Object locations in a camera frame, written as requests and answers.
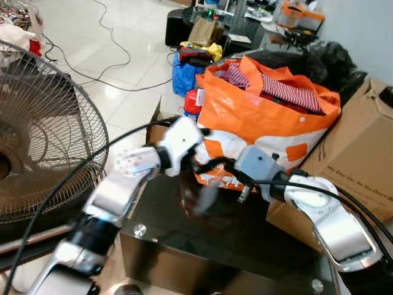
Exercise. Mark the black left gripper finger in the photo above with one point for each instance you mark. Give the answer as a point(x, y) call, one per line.
point(218, 161)

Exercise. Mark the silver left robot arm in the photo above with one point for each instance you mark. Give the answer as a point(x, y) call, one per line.
point(116, 193)

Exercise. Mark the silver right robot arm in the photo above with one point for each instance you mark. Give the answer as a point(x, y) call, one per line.
point(334, 236)

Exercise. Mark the orange white shopping bag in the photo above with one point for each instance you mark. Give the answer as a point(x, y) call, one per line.
point(245, 120)

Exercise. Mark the black glass table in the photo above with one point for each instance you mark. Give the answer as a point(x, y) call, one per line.
point(233, 246)

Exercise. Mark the small brown cardboard flap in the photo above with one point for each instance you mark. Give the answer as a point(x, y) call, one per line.
point(163, 126)

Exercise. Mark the red bottle with white label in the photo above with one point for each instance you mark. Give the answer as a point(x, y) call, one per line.
point(191, 101)

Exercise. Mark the blue plastic bag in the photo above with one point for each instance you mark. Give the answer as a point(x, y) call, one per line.
point(183, 77)

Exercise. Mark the red white striped cloth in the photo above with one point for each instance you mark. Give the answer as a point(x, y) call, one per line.
point(288, 92)

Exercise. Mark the brown cardboard box with print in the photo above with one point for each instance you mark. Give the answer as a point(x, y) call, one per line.
point(350, 153)

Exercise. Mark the yellow plastic bag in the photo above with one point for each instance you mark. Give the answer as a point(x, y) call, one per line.
point(212, 50)

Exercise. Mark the brown paper bag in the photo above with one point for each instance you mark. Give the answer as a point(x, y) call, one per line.
point(206, 31)

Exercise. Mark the dark cluttered desk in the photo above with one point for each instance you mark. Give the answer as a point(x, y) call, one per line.
point(245, 27)

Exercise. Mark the black speaker box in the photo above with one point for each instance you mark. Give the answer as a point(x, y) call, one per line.
point(178, 27)

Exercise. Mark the black rubbish bag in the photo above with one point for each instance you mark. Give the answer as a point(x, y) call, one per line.
point(331, 61)

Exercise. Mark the grey standing fan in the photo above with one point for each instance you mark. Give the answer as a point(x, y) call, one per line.
point(49, 123)

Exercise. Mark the orange box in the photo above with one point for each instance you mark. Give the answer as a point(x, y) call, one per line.
point(301, 13)

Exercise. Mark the pile of clothes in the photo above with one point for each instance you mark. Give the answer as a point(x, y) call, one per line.
point(15, 37)

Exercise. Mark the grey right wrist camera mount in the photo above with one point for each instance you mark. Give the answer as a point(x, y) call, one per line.
point(258, 165)

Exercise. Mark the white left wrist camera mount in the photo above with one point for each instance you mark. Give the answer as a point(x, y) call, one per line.
point(181, 141)

